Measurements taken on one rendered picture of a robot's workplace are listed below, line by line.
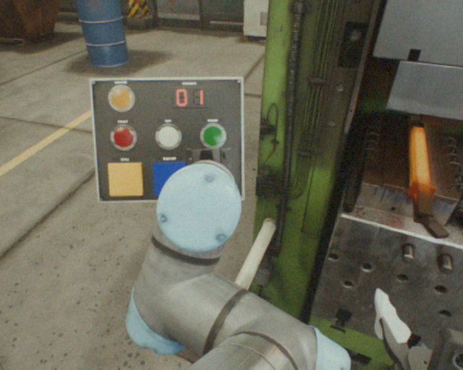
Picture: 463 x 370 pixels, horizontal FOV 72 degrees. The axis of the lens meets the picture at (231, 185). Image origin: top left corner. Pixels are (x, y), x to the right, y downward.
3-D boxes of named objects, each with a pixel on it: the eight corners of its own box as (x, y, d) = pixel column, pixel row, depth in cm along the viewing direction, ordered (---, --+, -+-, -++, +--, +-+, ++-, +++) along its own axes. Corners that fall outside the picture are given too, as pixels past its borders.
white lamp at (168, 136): (174, 150, 71) (172, 132, 68) (157, 146, 72) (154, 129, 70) (181, 143, 73) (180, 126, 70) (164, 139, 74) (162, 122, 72)
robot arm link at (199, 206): (137, 247, 28) (167, 154, 27) (161, 217, 38) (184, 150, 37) (223, 275, 28) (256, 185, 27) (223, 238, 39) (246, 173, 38)
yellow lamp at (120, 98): (127, 112, 69) (123, 92, 67) (110, 108, 71) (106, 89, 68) (136, 106, 72) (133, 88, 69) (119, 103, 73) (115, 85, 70)
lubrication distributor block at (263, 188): (271, 206, 106) (274, 173, 98) (253, 202, 108) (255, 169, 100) (274, 200, 109) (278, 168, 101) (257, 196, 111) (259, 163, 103)
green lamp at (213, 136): (219, 149, 71) (219, 132, 68) (201, 145, 72) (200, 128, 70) (225, 143, 73) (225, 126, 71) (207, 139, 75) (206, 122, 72)
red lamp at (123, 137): (130, 151, 71) (126, 133, 68) (113, 146, 72) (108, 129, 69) (138, 144, 73) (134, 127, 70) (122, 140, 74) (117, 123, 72)
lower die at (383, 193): (444, 225, 74) (461, 196, 68) (355, 203, 80) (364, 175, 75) (432, 142, 104) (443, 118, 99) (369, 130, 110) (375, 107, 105)
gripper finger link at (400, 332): (354, 309, 53) (386, 365, 46) (363, 288, 50) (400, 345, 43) (370, 305, 54) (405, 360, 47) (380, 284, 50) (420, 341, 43)
